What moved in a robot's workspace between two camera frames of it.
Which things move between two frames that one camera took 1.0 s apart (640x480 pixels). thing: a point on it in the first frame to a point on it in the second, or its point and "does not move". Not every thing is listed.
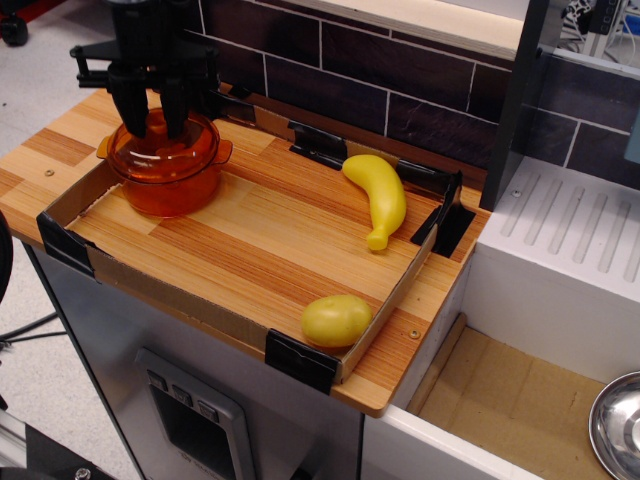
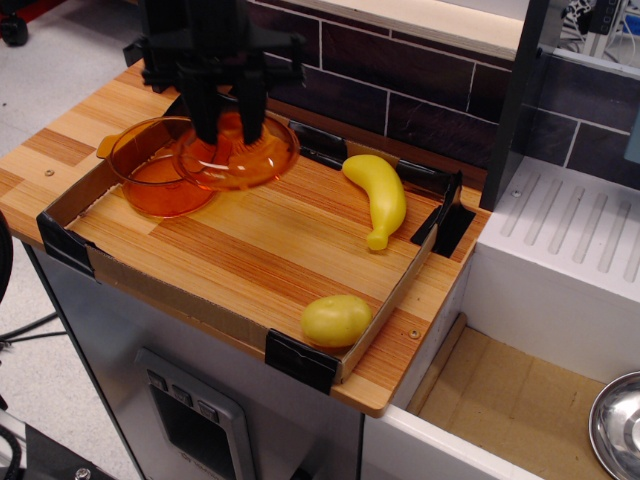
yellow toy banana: (386, 193) does not move
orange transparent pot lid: (158, 158) to (232, 163)
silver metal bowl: (614, 428) does not move
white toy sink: (548, 311) does not move
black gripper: (148, 35) to (188, 41)
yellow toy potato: (336, 321) does not move
